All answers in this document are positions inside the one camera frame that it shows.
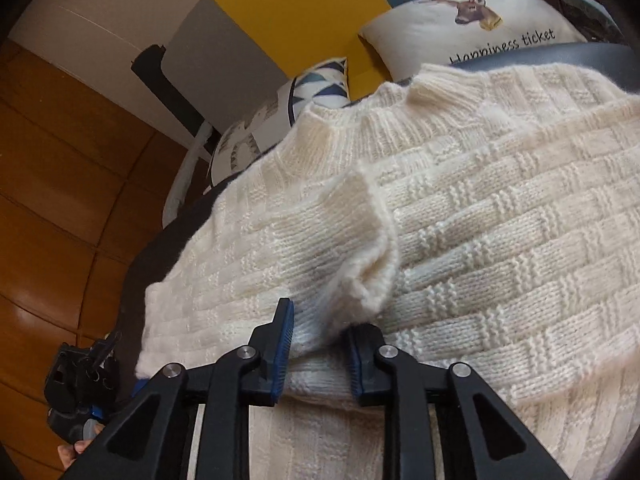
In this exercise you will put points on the white deer print pillow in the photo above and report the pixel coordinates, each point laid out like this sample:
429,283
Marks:
435,35

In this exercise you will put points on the cream knit sweater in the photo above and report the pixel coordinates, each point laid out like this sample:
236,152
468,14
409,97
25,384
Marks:
500,235

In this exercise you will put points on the person's left hand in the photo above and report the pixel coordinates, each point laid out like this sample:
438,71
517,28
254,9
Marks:
70,452

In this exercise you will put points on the grey yellow blue sofa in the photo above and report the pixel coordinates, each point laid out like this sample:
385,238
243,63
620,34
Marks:
185,180

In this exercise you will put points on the geometric print pillow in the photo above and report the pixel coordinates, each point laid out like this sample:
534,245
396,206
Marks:
250,135

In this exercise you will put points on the black leather ottoman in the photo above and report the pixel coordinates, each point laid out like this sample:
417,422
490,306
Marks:
160,240

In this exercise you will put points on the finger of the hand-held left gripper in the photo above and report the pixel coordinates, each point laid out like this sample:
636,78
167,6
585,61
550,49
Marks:
139,387

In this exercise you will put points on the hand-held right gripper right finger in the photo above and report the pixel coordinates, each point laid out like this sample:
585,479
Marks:
352,362

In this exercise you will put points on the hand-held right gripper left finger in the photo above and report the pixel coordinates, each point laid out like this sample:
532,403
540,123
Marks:
282,355

